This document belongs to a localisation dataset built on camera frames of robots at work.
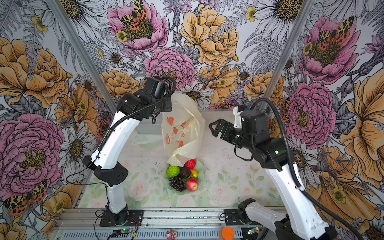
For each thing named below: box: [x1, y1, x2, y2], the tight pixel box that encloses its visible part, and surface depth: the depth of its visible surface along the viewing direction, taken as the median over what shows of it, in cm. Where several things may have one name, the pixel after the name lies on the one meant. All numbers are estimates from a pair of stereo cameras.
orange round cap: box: [219, 226, 235, 240], surface depth 63 cm
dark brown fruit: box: [179, 166, 192, 179], surface depth 83 cm
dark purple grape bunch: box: [168, 176, 186, 192], surface depth 81 cm
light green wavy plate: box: [165, 159, 205, 196], surface depth 83 cm
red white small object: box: [166, 229, 178, 240], surface depth 68 cm
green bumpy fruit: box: [166, 166, 180, 178], surface depth 82 cm
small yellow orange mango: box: [191, 169, 199, 178], surface depth 86 cm
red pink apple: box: [186, 178, 199, 192], surface depth 78 cm
